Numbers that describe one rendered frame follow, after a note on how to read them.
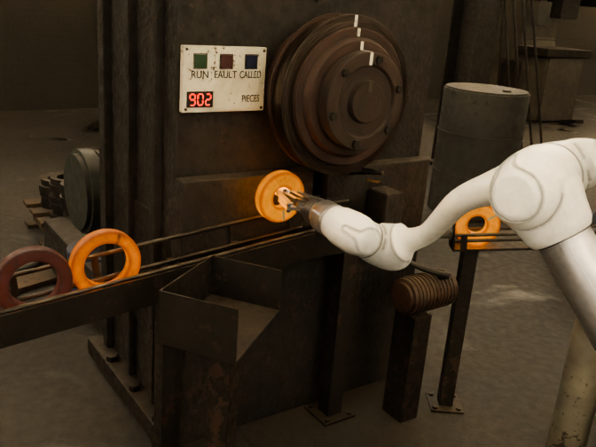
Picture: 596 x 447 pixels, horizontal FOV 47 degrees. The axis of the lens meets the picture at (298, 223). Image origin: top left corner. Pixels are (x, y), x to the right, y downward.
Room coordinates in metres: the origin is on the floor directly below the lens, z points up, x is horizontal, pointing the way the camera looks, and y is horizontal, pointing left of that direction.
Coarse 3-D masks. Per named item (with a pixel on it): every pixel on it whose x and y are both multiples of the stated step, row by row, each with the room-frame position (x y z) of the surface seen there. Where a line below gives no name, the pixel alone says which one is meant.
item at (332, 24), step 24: (312, 24) 2.02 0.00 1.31; (336, 24) 1.99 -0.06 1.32; (360, 24) 2.04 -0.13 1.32; (288, 48) 1.98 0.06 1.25; (288, 72) 1.91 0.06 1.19; (288, 96) 1.91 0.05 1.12; (288, 120) 1.91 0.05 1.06; (288, 144) 1.93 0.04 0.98; (384, 144) 2.13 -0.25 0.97; (312, 168) 1.97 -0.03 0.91; (336, 168) 2.02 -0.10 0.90; (360, 168) 2.08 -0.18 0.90
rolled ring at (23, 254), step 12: (12, 252) 1.52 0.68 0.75; (24, 252) 1.51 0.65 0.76; (36, 252) 1.53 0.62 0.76; (48, 252) 1.54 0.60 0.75; (0, 264) 1.50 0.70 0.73; (12, 264) 1.50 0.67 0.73; (60, 264) 1.56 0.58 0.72; (0, 276) 1.48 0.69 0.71; (60, 276) 1.56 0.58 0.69; (72, 276) 1.57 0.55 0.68; (0, 288) 1.48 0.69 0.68; (60, 288) 1.56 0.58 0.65; (0, 300) 1.48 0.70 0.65; (12, 300) 1.49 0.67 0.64
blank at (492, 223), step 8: (480, 208) 2.19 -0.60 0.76; (488, 208) 2.19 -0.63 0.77; (464, 216) 2.19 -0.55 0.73; (472, 216) 2.19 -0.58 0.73; (488, 216) 2.19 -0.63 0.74; (496, 216) 2.19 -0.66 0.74; (456, 224) 2.19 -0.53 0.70; (464, 224) 2.19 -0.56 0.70; (488, 224) 2.19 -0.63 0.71; (496, 224) 2.19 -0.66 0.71; (456, 232) 2.19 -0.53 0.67; (464, 232) 2.19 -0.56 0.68; (472, 232) 2.19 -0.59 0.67; (480, 232) 2.20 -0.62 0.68
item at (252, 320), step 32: (192, 288) 1.59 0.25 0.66; (224, 288) 1.67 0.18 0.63; (256, 288) 1.64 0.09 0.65; (160, 320) 1.44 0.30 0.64; (192, 320) 1.41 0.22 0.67; (224, 320) 1.39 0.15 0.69; (256, 320) 1.56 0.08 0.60; (192, 352) 1.41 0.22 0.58; (224, 352) 1.39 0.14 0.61; (224, 384) 1.52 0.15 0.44; (224, 416) 1.52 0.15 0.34
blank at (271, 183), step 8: (272, 176) 1.90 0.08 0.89; (280, 176) 1.91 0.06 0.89; (288, 176) 1.93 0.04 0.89; (296, 176) 1.94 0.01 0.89; (264, 184) 1.89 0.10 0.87; (272, 184) 1.90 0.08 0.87; (280, 184) 1.91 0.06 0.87; (288, 184) 1.93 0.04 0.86; (296, 184) 1.95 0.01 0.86; (256, 192) 1.90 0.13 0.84; (264, 192) 1.88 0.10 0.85; (272, 192) 1.90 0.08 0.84; (256, 200) 1.89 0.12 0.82; (264, 200) 1.89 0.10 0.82; (272, 200) 1.90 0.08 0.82; (264, 208) 1.89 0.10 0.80; (272, 208) 1.90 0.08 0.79; (280, 208) 1.92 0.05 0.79; (264, 216) 1.90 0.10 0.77; (272, 216) 1.91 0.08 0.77; (280, 216) 1.92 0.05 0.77; (288, 216) 1.94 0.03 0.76
